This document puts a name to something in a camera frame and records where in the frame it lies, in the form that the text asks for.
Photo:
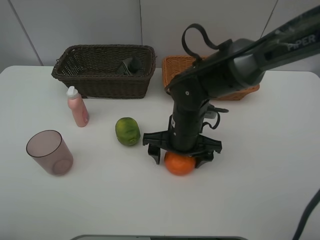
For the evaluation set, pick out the orange tangerine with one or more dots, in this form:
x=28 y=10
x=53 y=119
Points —
x=179 y=165

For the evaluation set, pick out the dark brown wicker basket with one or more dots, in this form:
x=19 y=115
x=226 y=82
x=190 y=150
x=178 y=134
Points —
x=92 y=70

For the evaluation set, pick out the translucent purple plastic cup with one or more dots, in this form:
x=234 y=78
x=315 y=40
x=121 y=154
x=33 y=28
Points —
x=50 y=151

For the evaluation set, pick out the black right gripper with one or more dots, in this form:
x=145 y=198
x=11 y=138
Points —
x=184 y=134

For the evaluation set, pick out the pink bottle white cap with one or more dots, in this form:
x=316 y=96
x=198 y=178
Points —
x=77 y=107

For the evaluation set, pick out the orange wicker basket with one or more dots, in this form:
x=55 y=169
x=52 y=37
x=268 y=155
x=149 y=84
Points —
x=175 y=64

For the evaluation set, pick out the black square bottle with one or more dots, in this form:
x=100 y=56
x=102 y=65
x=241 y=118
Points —
x=129 y=66

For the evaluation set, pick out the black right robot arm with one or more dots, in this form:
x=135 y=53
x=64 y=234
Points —
x=234 y=66

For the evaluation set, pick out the green mango fruit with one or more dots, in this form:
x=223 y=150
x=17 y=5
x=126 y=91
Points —
x=127 y=131

